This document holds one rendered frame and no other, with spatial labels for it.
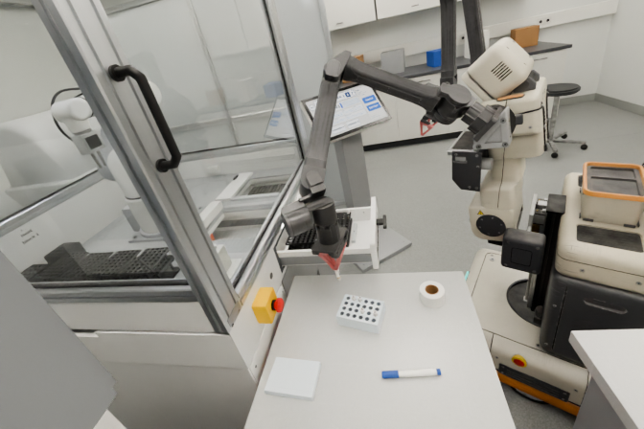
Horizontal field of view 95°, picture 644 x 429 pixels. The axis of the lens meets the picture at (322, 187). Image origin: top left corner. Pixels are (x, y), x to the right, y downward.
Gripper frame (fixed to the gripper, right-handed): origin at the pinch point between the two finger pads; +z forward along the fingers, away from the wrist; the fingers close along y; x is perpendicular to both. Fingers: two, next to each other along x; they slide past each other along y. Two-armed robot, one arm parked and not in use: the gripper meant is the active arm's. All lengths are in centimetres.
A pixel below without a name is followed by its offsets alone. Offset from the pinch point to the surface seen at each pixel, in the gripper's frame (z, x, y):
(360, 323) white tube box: 18.8, 4.9, 1.7
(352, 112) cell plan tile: -11, -28, -125
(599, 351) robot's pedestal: 21, 59, -4
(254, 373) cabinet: 22.5, -20.5, 20.4
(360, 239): 13.7, -2.0, -29.0
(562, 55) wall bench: 7, 143, -367
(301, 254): 9.6, -18.6, -13.7
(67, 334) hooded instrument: -42, 9, 51
